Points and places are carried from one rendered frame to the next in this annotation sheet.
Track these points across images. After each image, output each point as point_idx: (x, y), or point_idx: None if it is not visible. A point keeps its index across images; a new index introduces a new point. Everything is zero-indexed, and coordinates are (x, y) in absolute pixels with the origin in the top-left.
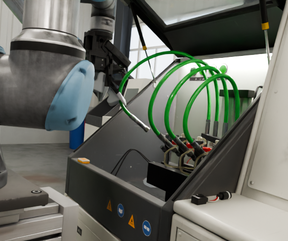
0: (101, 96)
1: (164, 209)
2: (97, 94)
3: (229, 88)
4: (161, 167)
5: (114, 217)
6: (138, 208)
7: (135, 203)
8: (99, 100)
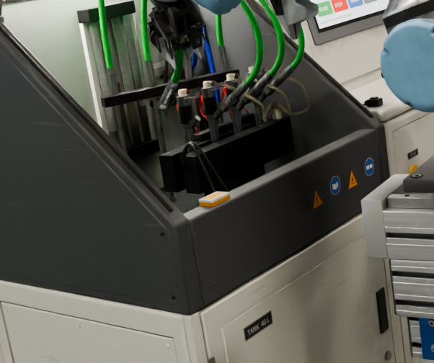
0: (300, 29)
1: (379, 127)
2: (289, 28)
3: (82, 5)
4: (220, 146)
5: (326, 207)
6: (355, 157)
7: (350, 154)
8: (295, 37)
